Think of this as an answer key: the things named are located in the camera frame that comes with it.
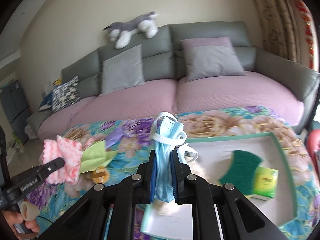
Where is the green tissue pack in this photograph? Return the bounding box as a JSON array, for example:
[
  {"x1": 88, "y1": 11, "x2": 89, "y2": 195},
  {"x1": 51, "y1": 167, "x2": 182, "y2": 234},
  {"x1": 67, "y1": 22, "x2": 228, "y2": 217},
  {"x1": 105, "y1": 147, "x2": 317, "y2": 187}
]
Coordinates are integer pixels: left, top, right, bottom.
[{"x1": 252, "y1": 166, "x2": 279, "y2": 201}]

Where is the beige patterned curtain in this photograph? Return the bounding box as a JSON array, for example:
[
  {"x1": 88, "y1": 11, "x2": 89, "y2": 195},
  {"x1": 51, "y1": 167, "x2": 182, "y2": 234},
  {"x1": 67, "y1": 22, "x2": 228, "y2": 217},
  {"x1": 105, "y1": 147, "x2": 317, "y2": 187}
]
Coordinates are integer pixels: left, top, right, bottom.
[{"x1": 253, "y1": 0, "x2": 300, "y2": 63}]

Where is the black white patterned pillow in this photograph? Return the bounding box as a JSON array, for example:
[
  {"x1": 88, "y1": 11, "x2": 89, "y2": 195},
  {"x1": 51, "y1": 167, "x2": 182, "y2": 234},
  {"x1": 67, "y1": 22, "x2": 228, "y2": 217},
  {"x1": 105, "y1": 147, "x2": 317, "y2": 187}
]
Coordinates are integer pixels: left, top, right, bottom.
[{"x1": 52, "y1": 76, "x2": 81, "y2": 113}]

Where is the pink fluffy towel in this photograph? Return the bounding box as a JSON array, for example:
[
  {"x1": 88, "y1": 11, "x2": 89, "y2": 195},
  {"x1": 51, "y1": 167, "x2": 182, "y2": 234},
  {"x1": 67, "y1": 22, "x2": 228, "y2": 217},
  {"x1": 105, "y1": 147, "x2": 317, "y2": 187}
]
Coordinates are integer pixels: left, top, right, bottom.
[{"x1": 41, "y1": 135, "x2": 82, "y2": 185}]

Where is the floral blue purple blanket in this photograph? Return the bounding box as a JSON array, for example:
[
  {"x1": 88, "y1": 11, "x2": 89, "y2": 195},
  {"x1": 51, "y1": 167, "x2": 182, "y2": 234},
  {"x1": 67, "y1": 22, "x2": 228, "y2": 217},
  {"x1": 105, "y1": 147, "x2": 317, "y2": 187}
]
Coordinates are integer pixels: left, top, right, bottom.
[{"x1": 24, "y1": 105, "x2": 320, "y2": 240}]

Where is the person's left hand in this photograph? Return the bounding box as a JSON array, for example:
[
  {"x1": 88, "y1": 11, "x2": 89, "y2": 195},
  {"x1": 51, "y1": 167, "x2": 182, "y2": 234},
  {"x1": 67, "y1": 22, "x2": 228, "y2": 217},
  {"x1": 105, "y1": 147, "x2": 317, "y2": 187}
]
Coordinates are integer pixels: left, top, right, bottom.
[{"x1": 2, "y1": 209, "x2": 41, "y2": 239}]

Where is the green yellow scrub sponge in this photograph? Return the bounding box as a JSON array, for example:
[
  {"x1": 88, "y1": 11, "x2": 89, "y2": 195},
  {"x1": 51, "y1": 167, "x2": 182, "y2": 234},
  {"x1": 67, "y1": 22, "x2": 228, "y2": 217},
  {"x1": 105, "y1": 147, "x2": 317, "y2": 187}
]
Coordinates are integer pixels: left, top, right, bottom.
[{"x1": 219, "y1": 150, "x2": 263, "y2": 196}]

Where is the grey left throw pillow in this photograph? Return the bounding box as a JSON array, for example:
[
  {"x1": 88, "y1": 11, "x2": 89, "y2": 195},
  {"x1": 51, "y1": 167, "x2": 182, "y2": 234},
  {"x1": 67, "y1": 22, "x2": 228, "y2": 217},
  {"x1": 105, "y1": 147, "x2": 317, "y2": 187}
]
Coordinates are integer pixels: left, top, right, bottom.
[{"x1": 101, "y1": 44, "x2": 145, "y2": 95}]

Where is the red hanging decoration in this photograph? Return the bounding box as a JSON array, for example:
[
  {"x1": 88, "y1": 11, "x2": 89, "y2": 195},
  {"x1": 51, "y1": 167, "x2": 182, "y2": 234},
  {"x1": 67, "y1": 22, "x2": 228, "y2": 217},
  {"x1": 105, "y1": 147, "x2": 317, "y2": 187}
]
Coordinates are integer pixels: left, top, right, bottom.
[{"x1": 293, "y1": 0, "x2": 319, "y2": 71}]

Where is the grey husky plush toy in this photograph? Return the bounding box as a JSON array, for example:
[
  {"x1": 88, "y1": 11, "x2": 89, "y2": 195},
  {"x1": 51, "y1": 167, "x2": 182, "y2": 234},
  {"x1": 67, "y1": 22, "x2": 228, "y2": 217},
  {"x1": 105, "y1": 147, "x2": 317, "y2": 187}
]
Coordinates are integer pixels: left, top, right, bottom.
[{"x1": 103, "y1": 11, "x2": 158, "y2": 49}]

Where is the dark blue cabinet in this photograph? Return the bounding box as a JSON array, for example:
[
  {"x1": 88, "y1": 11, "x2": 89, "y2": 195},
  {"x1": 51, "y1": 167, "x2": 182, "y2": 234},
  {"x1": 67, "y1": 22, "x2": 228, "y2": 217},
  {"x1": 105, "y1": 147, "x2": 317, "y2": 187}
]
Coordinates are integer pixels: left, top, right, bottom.
[{"x1": 1, "y1": 80, "x2": 31, "y2": 144}]

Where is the red plastic stool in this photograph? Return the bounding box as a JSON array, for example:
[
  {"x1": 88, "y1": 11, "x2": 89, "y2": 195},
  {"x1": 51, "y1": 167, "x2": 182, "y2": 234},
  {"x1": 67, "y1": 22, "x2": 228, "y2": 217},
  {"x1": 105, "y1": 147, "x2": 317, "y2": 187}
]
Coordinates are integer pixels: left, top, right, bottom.
[{"x1": 306, "y1": 129, "x2": 320, "y2": 166}]

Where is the grey pink right throw pillow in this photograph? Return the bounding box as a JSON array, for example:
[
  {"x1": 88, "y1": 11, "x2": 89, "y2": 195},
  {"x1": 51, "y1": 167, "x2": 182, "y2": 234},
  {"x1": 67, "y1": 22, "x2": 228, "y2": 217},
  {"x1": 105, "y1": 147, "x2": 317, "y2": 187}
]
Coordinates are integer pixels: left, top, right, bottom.
[{"x1": 181, "y1": 37, "x2": 245, "y2": 82}]

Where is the teal shallow cardboard tray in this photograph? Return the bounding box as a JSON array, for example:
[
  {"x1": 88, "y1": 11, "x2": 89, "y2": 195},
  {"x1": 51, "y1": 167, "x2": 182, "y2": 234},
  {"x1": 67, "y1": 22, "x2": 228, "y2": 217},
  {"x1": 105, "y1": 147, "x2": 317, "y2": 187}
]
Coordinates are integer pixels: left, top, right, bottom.
[{"x1": 140, "y1": 134, "x2": 297, "y2": 239}]

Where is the grey sofa with pink cover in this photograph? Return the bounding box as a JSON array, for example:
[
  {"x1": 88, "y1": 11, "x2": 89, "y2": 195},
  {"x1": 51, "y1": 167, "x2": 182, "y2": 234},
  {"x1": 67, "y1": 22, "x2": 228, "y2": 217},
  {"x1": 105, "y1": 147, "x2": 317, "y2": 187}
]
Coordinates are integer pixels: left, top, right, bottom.
[{"x1": 27, "y1": 22, "x2": 319, "y2": 139}]

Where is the blue book on sofa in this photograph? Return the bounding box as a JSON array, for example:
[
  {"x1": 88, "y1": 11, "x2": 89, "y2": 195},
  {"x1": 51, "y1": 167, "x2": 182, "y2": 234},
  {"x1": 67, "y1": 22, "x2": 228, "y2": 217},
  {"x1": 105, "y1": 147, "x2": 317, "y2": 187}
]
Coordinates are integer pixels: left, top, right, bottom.
[{"x1": 39, "y1": 96, "x2": 52, "y2": 112}]

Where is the blue face mask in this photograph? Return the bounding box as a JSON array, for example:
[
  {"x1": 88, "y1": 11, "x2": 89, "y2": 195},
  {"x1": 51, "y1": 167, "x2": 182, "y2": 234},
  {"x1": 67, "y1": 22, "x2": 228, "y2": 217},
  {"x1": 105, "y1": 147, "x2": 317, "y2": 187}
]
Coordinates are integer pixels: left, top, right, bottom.
[{"x1": 149, "y1": 112, "x2": 199, "y2": 203}]

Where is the lime green cloth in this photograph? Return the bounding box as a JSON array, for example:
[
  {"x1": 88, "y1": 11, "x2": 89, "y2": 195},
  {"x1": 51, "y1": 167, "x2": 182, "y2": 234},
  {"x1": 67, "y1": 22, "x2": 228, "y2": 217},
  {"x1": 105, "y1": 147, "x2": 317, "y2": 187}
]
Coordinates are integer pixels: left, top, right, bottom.
[{"x1": 80, "y1": 141, "x2": 118, "y2": 173}]

